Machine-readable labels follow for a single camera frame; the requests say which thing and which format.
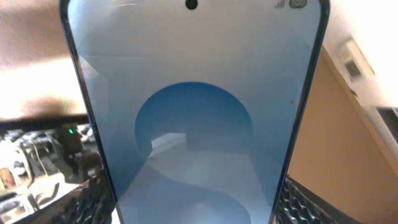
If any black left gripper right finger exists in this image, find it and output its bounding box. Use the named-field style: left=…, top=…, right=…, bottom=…
left=275, top=175, right=360, bottom=224

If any white wall socket panel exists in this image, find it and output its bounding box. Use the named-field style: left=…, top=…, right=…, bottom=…
left=338, top=39, right=375, bottom=82

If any blue screen smartphone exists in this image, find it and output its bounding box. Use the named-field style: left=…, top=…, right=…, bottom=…
left=60, top=0, right=330, bottom=223

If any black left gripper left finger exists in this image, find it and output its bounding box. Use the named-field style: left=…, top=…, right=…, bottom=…
left=27, top=177, right=114, bottom=224

